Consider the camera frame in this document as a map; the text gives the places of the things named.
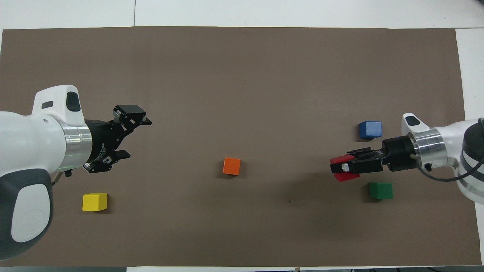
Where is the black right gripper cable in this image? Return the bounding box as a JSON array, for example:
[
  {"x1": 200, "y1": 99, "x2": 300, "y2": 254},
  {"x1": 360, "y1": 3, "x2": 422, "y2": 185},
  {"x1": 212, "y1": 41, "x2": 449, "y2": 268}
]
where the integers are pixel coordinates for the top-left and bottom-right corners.
[{"x1": 414, "y1": 153, "x2": 484, "y2": 182}]

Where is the green wooden block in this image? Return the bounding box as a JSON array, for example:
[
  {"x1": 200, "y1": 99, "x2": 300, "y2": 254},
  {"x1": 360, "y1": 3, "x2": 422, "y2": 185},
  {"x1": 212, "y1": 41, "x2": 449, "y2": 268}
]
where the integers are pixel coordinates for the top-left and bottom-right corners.
[{"x1": 369, "y1": 182, "x2": 394, "y2": 200}]

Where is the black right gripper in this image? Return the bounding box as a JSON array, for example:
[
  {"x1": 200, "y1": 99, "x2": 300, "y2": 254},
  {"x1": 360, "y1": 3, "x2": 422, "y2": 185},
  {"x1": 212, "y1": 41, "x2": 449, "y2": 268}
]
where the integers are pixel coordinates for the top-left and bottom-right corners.
[{"x1": 332, "y1": 136, "x2": 418, "y2": 174}]

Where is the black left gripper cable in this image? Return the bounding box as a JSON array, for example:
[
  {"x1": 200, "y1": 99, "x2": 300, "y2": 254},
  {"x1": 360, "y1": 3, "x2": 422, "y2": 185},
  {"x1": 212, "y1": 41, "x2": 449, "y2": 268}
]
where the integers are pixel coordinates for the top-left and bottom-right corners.
[{"x1": 52, "y1": 170, "x2": 73, "y2": 185}]

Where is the blue wooden block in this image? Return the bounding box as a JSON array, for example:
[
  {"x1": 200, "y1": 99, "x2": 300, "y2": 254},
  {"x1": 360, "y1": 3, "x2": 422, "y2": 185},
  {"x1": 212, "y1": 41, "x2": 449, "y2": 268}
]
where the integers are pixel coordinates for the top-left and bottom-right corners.
[{"x1": 358, "y1": 121, "x2": 382, "y2": 139}]

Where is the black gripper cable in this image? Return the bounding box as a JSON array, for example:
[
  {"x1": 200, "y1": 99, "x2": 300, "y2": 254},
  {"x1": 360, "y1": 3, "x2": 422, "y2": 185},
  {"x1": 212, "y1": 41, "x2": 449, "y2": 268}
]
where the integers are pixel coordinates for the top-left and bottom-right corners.
[
  {"x1": 414, "y1": 153, "x2": 484, "y2": 182},
  {"x1": 52, "y1": 170, "x2": 73, "y2": 185}
]

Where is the red wooden block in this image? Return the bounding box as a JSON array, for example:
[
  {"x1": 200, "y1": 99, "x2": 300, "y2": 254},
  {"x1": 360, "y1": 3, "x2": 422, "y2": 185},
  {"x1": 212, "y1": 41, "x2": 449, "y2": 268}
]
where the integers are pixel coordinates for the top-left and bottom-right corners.
[{"x1": 330, "y1": 154, "x2": 360, "y2": 182}]

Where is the orange wooden block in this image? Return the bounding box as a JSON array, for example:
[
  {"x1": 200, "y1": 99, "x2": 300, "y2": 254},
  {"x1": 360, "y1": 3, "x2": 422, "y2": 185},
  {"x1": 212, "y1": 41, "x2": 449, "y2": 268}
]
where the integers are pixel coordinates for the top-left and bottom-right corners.
[{"x1": 223, "y1": 157, "x2": 241, "y2": 176}]

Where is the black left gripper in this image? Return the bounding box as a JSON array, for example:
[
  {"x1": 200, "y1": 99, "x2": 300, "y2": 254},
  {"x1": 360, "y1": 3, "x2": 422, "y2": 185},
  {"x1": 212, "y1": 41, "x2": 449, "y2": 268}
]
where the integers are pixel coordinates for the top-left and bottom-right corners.
[{"x1": 83, "y1": 105, "x2": 152, "y2": 174}]

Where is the yellow wooden block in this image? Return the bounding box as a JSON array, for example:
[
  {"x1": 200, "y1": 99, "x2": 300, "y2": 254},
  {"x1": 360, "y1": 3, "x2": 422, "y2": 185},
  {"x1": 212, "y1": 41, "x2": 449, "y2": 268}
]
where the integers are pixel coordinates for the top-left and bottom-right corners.
[{"x1": 82, "y1": 193, "x2": 108, "y2": 212}]

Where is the brown table mat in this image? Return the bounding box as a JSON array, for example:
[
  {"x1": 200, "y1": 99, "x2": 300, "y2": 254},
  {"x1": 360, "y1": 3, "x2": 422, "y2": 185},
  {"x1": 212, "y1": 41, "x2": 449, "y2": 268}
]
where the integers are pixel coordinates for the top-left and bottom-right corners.
[{"x1": 0, "y1": 26, "x2": 482, "y2": 267}]

